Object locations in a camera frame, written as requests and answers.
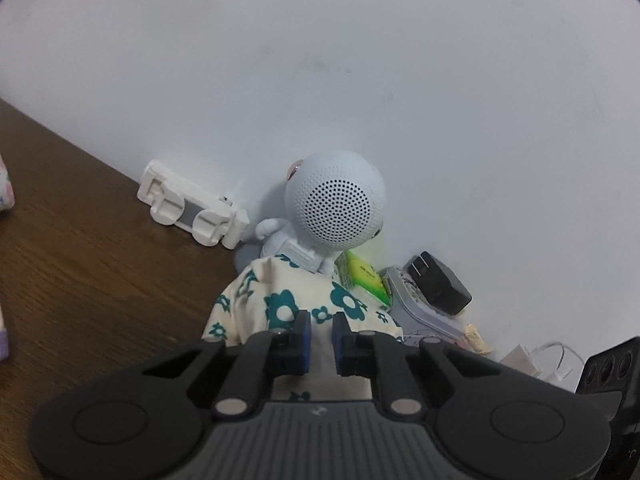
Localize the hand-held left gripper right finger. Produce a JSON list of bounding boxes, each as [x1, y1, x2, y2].
[[332, 311, 502, 419]]

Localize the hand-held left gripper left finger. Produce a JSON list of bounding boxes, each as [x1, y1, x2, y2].
[[141, 310, 312, 419]]

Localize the cream green-flowered garment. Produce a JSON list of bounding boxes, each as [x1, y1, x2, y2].
[[201, 254, 404, 404]]

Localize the green packet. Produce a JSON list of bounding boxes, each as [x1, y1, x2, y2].
[[333, 250, 394, 309]]

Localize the white charger plug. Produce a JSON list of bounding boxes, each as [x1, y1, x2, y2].
[[499, 343, 547, 379]]

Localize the black charger plug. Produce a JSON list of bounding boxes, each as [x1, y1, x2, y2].
[[402, 251, 473, 317]]

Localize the cream paper packets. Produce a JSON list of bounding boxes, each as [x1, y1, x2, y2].
[[462, 323, 494, 356]]

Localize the white robot-shaped speaker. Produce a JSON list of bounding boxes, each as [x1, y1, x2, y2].
[[234, 149, 386, 277]]

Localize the white plastic holder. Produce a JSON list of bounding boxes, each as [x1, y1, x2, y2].
[[136, 159, 251, 250]]

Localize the pink floral garment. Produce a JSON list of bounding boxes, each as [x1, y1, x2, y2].
[[0, 156, 16, 214]]

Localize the white cable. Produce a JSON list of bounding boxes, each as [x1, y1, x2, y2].
[[530, 341, 587, 387]]

